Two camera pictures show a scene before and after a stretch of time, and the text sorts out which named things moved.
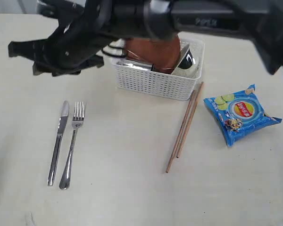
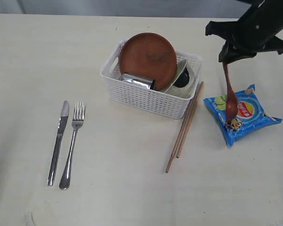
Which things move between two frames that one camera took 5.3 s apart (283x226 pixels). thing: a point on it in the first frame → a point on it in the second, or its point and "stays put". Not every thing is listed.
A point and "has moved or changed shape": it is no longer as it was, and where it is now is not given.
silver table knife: [64, 112] stays put
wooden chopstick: [180, 131] has moved or changed shape
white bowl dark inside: [187, 61] → [186, 80]
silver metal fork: [78, 119] stays put
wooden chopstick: [190, 119] stays put
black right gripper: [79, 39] → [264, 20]
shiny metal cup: [136, 64] → [148, 83]
